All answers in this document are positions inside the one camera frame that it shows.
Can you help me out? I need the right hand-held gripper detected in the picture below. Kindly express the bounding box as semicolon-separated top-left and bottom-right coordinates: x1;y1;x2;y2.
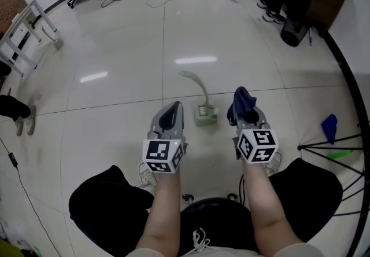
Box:
232;106;280;166

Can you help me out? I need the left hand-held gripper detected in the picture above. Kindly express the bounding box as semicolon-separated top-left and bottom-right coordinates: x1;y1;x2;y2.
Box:
142;101;189;174

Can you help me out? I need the dark blue cloth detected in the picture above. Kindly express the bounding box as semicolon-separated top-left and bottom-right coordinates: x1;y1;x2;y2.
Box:
227;86;258;127

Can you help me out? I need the grey-green toilet brush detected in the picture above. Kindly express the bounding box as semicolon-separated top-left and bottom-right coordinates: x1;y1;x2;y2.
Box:
178;69;213;118

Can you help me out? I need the person's right forearm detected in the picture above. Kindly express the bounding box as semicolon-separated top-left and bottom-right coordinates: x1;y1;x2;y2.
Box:
241;160;302;254

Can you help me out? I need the person's left forearm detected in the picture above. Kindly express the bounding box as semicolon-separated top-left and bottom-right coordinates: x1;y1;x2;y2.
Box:
135;166;182;257

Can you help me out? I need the bright blue cloth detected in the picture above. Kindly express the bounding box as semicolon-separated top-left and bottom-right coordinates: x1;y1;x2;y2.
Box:
321;113;339;145

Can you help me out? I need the green plastic brush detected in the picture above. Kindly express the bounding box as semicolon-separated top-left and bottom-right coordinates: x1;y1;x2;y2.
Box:
327;149;354;161

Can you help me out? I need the person's right white shoe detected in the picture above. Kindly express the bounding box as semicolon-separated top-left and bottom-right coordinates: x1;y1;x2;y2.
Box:
264;150;283;177

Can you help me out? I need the person's white shoe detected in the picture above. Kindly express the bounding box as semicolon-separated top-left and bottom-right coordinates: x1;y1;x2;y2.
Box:
138;162;158;189
264;150;283;177

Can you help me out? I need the person's left white shoe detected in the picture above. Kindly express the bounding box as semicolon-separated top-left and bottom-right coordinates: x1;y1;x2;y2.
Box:
138;162;158;189

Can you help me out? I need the person's right leg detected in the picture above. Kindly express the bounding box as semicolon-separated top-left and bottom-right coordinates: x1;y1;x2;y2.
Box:
268;157;344;244

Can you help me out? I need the person's leg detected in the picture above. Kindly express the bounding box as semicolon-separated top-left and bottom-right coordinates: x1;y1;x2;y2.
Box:
68;164;156;257
268;157;344;244

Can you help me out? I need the black cylindrical bin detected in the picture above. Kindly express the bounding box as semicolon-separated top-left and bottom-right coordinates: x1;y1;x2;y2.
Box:
280;14;309;47

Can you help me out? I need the black swivel stool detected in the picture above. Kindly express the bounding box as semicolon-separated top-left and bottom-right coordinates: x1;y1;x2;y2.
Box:
179;192;260;253

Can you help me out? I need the person's left leg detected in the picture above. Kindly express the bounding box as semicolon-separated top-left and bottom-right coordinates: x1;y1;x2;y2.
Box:
68;164;156;257

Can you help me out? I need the black metal round rack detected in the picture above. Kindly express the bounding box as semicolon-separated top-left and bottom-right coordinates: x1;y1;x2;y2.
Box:
297;30;370;257

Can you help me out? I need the brown wooden cabinet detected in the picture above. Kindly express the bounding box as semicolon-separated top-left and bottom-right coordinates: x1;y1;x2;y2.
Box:
305;0;351;37

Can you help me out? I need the person's white shirt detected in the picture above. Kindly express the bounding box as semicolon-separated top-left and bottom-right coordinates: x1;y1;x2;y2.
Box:
125;227;326;257

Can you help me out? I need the white table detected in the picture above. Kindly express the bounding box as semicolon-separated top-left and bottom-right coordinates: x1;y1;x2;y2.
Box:
0;0;61;78

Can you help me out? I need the black cable with adapter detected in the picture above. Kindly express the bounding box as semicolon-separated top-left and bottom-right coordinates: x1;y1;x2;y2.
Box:
0;137;62;257

